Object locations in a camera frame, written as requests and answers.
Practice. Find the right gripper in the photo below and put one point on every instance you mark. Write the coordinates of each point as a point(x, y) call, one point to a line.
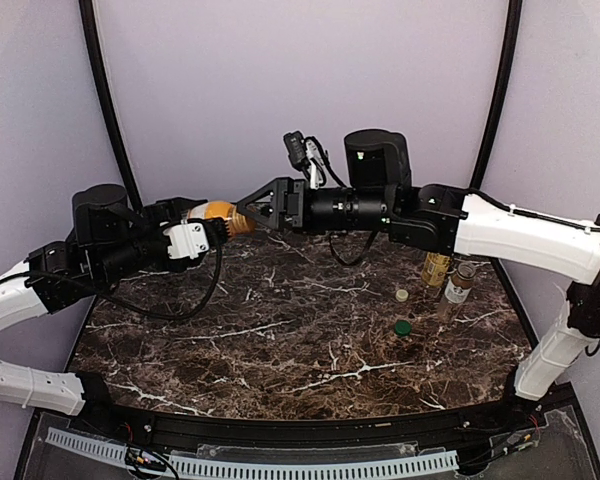
point(296, 204)

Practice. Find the orange tea bottle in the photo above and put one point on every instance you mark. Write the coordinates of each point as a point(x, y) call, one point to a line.
point(211, 210)

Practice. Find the pale cream bottle cap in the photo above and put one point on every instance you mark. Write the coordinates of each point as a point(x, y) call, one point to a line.
point(401, 295)

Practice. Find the yellow tea bottle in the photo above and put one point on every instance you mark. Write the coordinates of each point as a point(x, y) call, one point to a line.
point(434, 273)

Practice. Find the green cap brown bottle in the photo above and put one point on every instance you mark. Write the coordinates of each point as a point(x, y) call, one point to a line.
point(456, 291)

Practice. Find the gold bottle cap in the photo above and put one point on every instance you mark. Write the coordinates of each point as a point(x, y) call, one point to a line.
point(240, 224)

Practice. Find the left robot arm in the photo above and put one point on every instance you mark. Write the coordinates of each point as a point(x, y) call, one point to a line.
point(108, 242)

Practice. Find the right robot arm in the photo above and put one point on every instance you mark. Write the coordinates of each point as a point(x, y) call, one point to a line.
point(381, 198)

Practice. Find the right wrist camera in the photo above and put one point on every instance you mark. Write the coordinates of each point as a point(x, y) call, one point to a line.
point(295, 146)

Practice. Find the left black frame post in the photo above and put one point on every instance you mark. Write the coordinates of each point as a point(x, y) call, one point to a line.
point(108, 110)

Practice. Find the black frame post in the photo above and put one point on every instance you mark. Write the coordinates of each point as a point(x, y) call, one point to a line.
point(108, 110)
point(501, 83)

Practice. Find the white slotted cable duct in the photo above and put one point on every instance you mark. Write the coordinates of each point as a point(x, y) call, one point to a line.
point(221, 462)

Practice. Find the right black frame post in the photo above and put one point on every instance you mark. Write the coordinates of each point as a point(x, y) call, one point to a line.
point(501, 83)

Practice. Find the black front rail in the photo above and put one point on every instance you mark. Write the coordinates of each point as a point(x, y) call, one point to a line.
point(460, 426)

